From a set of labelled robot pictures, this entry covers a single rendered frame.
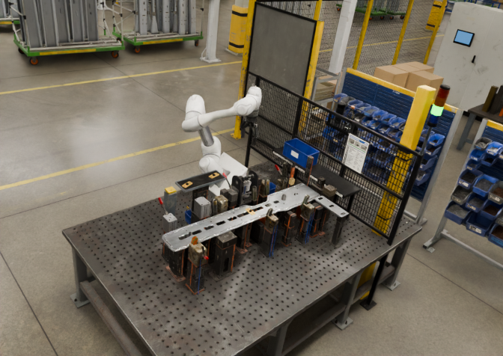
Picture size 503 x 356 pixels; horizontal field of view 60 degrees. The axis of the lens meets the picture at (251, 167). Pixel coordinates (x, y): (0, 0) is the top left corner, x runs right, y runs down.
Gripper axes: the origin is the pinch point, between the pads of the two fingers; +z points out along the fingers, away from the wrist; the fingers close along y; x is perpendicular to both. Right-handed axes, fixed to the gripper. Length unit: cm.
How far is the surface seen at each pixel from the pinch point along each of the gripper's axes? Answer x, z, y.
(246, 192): 0.4, 43.7, 5.9
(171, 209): -61, 45, -6
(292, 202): 26, 46, 32
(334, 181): 78, 43, 30
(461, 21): 676, -26, -184
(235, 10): 473, 45, -623
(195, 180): -37.8, 30.1, -10.0
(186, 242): -71, 46, 31
